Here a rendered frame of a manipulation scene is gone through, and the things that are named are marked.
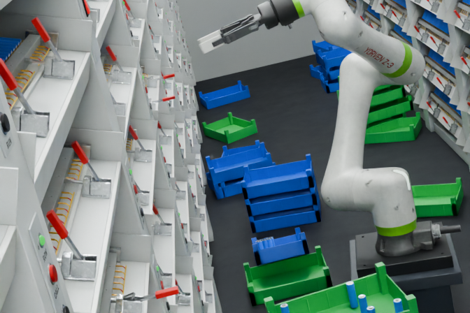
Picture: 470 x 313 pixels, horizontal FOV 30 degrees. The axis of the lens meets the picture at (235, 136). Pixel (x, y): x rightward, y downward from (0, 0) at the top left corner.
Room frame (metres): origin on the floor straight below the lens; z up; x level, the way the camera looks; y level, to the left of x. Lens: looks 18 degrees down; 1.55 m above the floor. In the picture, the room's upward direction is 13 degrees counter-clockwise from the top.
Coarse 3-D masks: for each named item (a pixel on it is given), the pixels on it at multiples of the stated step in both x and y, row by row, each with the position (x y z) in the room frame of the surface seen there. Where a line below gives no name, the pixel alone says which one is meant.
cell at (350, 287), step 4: (348, 284) 1.83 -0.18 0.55; (352, 284) 1.83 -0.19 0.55; (348, 288) 1.83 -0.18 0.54; (352, 288) 1.83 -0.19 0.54; (348, 292) 1.83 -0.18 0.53; (352, 292) 1.83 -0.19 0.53; (352, 296) 1.83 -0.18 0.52; (356, 296) 1.83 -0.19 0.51; (352, 300) 1.83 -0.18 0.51; (356, 300) 1.83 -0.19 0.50; (352, 304) 1.83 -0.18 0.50; (356, 304) 1.83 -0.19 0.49
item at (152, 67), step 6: (144, 60) 2.78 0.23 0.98; (150, 60) 2.78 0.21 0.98; (156, 60) 2.78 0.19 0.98; (144, 66) 2.76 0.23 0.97; (150, 66) 2.78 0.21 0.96; (156, 66) 2.78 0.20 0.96; (144, 72) 2.78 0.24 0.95; (150, 72) 2.78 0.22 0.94; (156, 72) 2.78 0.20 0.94; (150, 90) 2.57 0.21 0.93; (156, 90) 2.58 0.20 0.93; (150, 96) 2.50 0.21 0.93; (156, 96) 2.50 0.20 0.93; (156, 108) 2.37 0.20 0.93; (156, 114) 2.18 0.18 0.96; (156, 120) 2.18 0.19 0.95
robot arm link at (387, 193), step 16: (368, 176) 2.45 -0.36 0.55; (384, 176) 2.41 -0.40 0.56; (400, 176) 2.40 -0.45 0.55; (352, 192) 2.45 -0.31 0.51; (368, 192) 2.42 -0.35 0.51; (384, 192) 2.39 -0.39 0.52; (400, 192) 2.38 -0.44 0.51; (368, 208) 2.43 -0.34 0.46; (384, 208) 2.39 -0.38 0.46; (400, 208) 2.38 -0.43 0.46; (384, 224) 2.39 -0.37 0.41; (400, 224) 2.37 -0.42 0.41; (416, 224) 2.42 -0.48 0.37
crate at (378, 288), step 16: (384, 272) 1.86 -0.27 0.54; (336, 288) 1.86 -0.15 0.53; (368, 288) 1.87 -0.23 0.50; (384, 288) 1.86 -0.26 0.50; (272, 304) 1.82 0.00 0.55; (288, 304) 1.85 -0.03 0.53; (304, 304) 1.85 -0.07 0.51; (320, 304) 1.86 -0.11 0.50; (336, 304) 1.86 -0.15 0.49; (368, 304) 1.84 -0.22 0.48; (384, 304) 1.82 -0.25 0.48; (416, 304) 1.69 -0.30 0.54
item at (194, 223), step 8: (192, 224) 2.78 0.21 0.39; (200, 224) 2.78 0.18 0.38; (192, 232) 2.77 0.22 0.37; (192, 240) 2.70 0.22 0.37; (200, 240) 2.70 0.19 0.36; (192, 248) 2.61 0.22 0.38; (200, 248) 2.64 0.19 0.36; (200, 256) 2.58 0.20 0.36; (200, 264) 2.52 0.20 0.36; (200, 272) 2.46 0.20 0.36; (200, 280) 2.36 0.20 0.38; (200, 288) 2.35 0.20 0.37
